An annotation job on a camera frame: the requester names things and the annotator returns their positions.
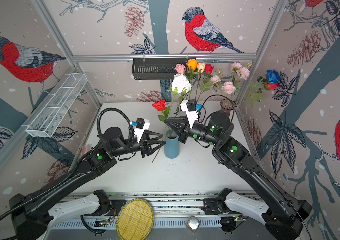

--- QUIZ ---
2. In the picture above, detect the pink carnation bunch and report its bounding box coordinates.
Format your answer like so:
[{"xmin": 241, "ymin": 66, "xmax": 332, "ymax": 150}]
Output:
[
  {"xmin": 210, "ymin": 69, "xmax": 236, "ymax": 99},
  {"xmin": 230, "ymin": 62, "xmax": 252, "ymax": 92}
]

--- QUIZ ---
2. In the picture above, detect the pink artificial rose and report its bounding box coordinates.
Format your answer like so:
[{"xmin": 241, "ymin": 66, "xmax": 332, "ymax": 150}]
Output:
[{"xmin": 175, "ymin": 64, "xmax": 185, "ymax": 75}]

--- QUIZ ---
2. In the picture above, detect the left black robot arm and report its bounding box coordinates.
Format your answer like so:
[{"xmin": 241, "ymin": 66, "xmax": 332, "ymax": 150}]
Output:
[{"xmin": 0, "ymin": 108, "xmax": 165, "ymax": 240}]

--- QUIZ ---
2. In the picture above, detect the white wire mesh basket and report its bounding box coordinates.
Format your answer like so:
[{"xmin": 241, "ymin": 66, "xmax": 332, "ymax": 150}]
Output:
[{"xmin": 26, "ymin": 73, "xmax": 88, "ymax": 138}]

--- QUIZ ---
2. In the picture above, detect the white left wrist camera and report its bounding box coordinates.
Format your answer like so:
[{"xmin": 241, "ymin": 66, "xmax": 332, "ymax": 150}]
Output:
[{"xmin": 130, "ymin": 118, "xmax": 150, "ymax": 143}]

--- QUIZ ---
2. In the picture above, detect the orange artificial rose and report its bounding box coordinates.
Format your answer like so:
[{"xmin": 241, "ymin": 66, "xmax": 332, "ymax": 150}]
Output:
[{"xmin": 187, "ymin": 59, "xmax": 198, "ymax": 86}]

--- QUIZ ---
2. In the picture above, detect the pink grey glass vase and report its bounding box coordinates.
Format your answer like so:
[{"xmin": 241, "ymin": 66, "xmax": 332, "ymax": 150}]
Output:
[{"xmin": 220, "ymin": 99, "xmax": 235, "ymax": 117}]

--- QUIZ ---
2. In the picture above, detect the yellow woven bamboo tray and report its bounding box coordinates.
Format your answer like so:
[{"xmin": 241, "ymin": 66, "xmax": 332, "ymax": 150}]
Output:
[{"xmin": 116, "ymin": 199, "xmax": 154, "ymax": 240}]

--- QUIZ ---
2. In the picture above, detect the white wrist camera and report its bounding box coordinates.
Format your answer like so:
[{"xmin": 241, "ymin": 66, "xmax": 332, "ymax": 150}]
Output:
[
  {"xmin": 180, "ymin": 99, "xmax": 202, "ymax": 129},
  {"xmin": 130, "ymin": 118, "xmax": 150, "ymax": 143}
]

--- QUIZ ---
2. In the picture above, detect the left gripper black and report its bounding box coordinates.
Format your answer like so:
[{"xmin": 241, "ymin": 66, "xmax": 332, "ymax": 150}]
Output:
[{"xmin": 110, "ymin": 129, "xmax": 165, "ymax": 158}]

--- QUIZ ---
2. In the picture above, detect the blue artificial rose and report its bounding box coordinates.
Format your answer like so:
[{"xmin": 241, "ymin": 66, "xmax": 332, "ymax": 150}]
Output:
[{"xmin": 266, "ymin": 70, "xmax": 280, "ymax": 84}]

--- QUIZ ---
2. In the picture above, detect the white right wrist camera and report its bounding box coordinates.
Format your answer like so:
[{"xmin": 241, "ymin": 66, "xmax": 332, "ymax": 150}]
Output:
[{"xmin": 180, "ymin": 99, "xmax": 202, "ymax": 129}]

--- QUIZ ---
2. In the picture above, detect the red artificial rose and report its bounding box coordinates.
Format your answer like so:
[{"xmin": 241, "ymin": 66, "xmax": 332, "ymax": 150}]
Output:
[{"xmin": 235, "ymin": 81, "xmax": 278, "ymax": 107}]

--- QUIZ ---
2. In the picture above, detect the teal ceramic vase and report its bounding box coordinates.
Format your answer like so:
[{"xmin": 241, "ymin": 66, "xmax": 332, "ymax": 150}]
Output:
[{"xmin": 164, "ymin": 130, "xmax": 180, "ymax": 159}]

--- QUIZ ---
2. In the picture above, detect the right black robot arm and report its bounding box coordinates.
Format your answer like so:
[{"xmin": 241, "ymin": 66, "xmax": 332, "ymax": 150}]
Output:
[{"xmin": 164, "ymin": 111, "xmax": 312, "ymax": 240}]

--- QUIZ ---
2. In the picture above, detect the black hanging basket shelf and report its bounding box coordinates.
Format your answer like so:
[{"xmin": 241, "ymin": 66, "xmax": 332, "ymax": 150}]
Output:
[{"xmin": 132, "ymin": 58, "xmax": 187, "ymax": 80}]

